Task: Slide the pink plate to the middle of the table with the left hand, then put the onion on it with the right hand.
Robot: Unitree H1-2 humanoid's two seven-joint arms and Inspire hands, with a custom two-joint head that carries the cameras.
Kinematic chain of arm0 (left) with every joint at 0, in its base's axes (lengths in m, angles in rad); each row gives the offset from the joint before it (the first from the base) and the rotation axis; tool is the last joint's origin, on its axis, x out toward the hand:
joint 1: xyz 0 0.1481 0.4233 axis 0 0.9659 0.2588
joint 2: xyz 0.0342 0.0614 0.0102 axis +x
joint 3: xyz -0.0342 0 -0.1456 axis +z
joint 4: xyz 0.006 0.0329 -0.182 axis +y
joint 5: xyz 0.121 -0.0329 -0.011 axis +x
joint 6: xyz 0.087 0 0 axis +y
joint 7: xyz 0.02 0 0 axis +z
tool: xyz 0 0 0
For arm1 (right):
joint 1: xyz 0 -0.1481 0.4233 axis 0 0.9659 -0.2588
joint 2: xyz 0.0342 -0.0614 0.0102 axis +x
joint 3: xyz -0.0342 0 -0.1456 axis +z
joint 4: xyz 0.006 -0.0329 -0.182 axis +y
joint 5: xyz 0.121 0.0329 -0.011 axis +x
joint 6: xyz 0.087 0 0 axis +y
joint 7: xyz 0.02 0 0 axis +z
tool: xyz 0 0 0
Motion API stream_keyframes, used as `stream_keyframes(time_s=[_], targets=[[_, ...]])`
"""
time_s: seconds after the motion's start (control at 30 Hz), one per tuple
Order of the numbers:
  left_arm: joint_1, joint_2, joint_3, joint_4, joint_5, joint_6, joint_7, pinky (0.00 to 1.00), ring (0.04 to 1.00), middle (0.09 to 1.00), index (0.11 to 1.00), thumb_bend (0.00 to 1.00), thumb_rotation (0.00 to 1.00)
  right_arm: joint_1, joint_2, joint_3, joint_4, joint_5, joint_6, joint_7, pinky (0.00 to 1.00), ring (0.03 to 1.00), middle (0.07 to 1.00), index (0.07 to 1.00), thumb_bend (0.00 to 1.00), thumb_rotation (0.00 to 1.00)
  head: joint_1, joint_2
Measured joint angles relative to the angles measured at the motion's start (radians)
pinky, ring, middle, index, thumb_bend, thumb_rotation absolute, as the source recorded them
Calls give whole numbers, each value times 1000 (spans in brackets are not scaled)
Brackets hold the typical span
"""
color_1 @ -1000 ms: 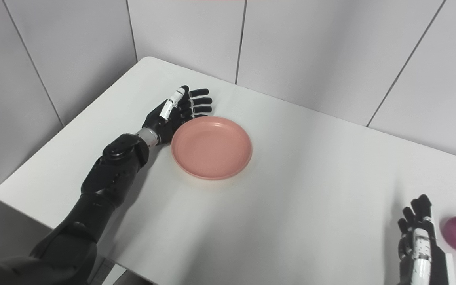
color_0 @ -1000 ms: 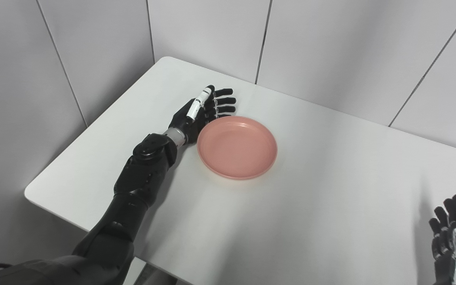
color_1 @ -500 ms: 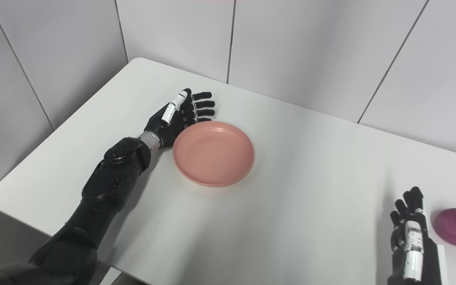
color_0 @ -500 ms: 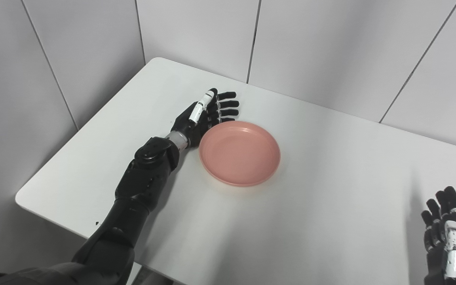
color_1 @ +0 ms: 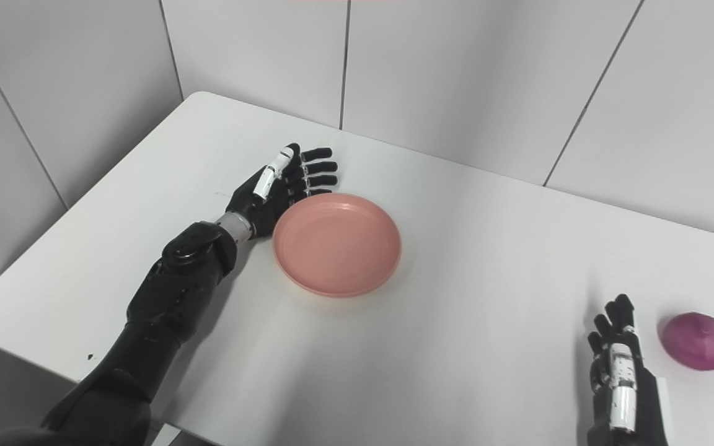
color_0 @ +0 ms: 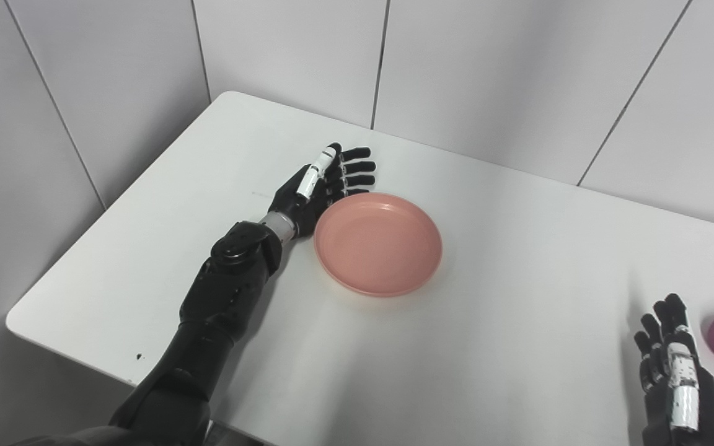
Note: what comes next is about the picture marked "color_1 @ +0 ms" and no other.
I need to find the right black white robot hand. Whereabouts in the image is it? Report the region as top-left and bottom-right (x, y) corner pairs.
(586, 294), (674, 446)

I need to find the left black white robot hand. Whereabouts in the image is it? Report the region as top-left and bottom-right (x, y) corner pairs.
(226, 144), (338, 240)

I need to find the pink round plate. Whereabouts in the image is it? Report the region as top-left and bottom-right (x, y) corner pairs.
(272, 193), (402, 298)

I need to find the purple red onion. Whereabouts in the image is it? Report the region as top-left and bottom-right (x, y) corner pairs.
(661, 312), (714, 372)

